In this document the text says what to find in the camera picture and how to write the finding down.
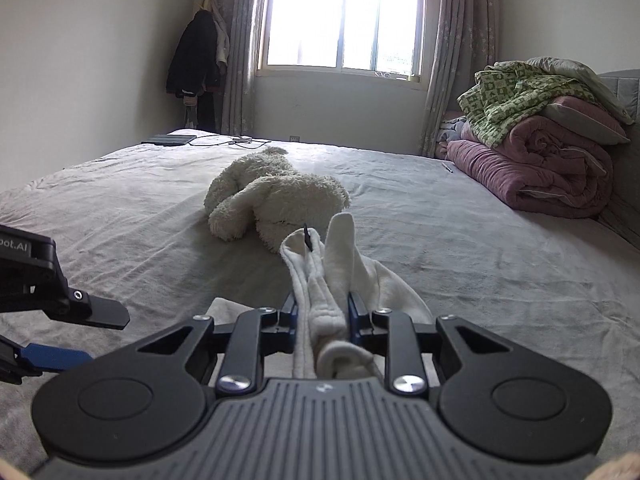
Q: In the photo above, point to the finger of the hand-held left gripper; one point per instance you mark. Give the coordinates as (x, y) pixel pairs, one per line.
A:
(55, 357)
(100, 312)

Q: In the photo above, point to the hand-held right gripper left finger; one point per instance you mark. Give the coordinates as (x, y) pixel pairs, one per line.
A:
(292, 322)

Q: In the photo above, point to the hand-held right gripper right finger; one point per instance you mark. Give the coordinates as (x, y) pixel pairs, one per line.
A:
(354, 321)

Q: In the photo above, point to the white printed t-shirt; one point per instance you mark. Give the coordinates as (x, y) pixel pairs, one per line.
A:
(325, 305)

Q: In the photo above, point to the white plush dog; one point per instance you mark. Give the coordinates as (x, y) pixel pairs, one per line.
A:
(280, 195)

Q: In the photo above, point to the pen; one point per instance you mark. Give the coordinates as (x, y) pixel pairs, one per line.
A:
(448, 167)

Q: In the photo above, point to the black flat device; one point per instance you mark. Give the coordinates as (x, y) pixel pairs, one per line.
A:
(170, 139)

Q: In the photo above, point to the blue-grey bundled cloth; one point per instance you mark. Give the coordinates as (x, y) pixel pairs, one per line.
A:
(450, 137)

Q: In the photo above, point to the pink folded quilt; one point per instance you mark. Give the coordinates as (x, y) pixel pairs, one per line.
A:
(540, 170)

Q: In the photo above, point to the green patterned blanket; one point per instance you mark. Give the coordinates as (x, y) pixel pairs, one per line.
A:
(510, 100)

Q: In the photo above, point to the dark hanging jacket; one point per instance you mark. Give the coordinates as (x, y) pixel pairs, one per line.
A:
(192, 55)

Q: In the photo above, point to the grey curtain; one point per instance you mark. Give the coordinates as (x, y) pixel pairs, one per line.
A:
(460, 35)
(240, 35)

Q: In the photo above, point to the white hanging garment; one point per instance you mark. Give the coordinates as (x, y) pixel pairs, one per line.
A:
(220, 35)

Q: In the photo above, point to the pink pillow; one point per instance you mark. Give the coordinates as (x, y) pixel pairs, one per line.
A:
(585, 120)

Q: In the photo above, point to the window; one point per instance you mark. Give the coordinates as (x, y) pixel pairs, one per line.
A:
(340, 15)

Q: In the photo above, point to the grey padded headboard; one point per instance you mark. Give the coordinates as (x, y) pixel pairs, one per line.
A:
(622, 170)

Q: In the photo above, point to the grey pillow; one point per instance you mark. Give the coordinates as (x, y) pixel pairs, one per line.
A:
(585, 80)

